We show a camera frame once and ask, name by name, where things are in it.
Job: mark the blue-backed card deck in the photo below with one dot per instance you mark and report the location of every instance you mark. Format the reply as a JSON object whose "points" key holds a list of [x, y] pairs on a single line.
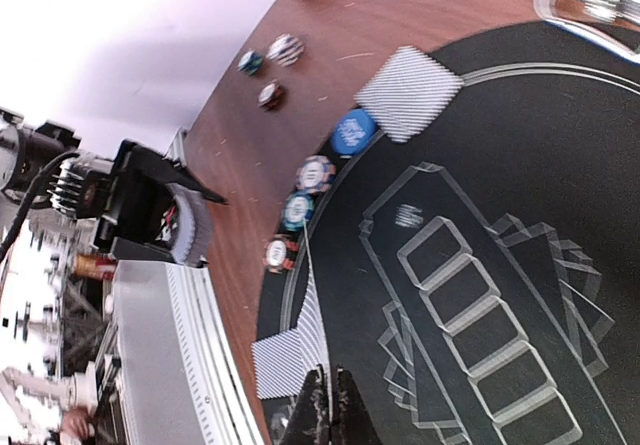
{"points": [[195, 226]]}

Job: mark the green 50 chip stack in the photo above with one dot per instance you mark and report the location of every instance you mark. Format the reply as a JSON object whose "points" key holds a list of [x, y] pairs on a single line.
{"points": [[250, 62]]}

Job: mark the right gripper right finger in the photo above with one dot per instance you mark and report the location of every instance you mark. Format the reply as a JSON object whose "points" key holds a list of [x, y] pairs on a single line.
{"points": [[350, 422]]}

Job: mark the orange 100 chip stack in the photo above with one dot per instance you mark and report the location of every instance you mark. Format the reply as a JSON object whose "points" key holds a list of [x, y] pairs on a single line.
{"points": [[271, 96]]}

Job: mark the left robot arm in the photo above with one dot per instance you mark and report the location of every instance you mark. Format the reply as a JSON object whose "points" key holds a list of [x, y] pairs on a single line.
{"points": [[37, 172]]}

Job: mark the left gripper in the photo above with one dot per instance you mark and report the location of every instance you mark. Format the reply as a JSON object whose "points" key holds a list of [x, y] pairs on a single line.
{"points": [[127, 204]]}

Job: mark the blue small blind button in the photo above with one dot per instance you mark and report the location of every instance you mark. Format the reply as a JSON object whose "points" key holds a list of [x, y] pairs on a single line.
{"points": [[353, 133]]}

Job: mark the dealt card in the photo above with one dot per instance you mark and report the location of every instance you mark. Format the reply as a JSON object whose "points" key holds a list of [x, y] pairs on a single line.
{"points": [[278, 364], [408, 93]]}

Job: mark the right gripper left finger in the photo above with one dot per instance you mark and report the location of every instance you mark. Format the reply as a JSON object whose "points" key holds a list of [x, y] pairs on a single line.
{"points": [[309, 423]]}

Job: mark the playing card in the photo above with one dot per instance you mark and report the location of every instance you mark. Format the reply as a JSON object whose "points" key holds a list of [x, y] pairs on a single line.
{"points": [[310, 325]]}

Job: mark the round black poker mat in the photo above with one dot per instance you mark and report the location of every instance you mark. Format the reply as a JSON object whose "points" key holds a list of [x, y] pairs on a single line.
{"points": [[481, 281]]}

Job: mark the front aluminium rail base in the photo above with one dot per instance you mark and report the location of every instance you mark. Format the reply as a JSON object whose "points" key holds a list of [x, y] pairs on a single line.
{"points": [[179, 383]]}

